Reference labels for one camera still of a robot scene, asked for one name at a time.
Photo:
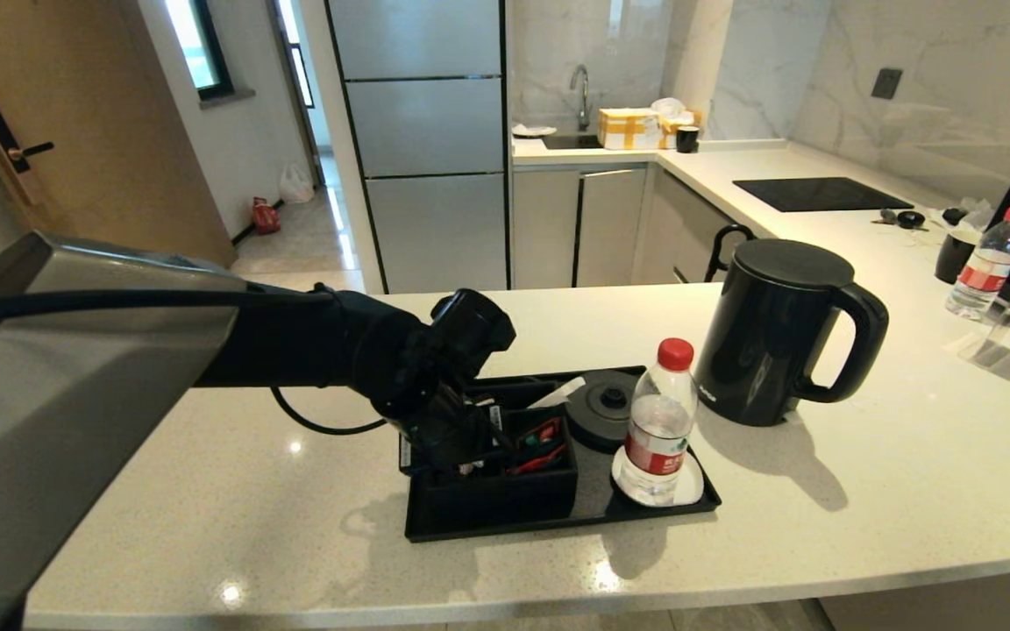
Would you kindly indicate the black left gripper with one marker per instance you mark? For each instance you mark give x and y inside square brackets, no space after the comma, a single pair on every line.
[448,429]

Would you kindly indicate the black electric kettle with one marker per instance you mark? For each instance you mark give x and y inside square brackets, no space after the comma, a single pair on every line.
[759,342]

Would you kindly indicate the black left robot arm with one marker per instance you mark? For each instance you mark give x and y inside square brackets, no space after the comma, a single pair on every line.
[295,342]

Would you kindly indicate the black round kettle base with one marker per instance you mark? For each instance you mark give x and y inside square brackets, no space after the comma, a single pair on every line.
[601,412]

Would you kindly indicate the clear water bottle red cap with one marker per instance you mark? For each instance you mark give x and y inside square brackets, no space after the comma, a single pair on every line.
[658,438]
[983,270]

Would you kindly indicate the small black cup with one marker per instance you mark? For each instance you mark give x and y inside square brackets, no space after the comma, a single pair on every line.
[686,140]

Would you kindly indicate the large black cup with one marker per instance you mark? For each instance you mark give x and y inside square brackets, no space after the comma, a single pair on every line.
[950,258]

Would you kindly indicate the black compartment organizer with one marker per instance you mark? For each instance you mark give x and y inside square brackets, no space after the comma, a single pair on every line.
[505,495]

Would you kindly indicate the black serving tray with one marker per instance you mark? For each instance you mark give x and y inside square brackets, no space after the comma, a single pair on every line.
[558,519]

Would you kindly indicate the white kitchen cabinet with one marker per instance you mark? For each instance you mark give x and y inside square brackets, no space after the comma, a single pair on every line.
[544,226]

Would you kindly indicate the white round coaster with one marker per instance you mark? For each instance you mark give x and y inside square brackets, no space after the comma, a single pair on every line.
[687,488]

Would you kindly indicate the red bag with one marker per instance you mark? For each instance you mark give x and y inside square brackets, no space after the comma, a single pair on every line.
[266,217]

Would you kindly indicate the white plastic bag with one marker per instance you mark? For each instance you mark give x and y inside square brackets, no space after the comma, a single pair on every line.
[296,186]

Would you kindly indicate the silver refrigerator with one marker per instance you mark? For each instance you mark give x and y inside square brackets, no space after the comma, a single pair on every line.
[426,131]

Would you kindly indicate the white dish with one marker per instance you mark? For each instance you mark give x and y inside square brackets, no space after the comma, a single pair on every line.
[533,131]

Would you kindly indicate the dark kitchen sink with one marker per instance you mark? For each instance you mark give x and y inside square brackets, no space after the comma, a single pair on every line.
[571,141]

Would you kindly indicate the chrome faucet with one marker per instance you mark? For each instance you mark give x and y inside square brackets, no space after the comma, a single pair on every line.
[585,112]

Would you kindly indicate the cardboard box yellow tape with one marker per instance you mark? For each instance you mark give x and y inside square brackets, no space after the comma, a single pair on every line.
[628,130]

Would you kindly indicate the dark framed glass door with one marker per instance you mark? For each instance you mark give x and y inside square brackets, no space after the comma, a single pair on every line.
[297,53]

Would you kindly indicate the brown wooden door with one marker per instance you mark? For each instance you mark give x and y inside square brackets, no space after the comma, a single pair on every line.
[137,158]

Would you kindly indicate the black induction cooktop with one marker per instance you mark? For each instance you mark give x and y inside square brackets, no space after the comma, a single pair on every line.
[821,194]

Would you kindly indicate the dark framed window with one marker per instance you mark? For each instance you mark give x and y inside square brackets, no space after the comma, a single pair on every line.
[198,44]

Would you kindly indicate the black round lid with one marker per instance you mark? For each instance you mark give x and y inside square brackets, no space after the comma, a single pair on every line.
[909,219]

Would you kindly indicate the clear acrylic sign holder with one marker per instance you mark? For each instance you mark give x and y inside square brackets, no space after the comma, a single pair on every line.
[996,355]

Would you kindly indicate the crumpled clear wrapper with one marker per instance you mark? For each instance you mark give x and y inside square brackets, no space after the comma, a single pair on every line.
[971,216]

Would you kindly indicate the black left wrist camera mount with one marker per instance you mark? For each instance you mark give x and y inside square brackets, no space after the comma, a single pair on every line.
[408,457]

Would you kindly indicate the grey wall socket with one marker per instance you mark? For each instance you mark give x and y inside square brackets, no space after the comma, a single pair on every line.
[885,84]

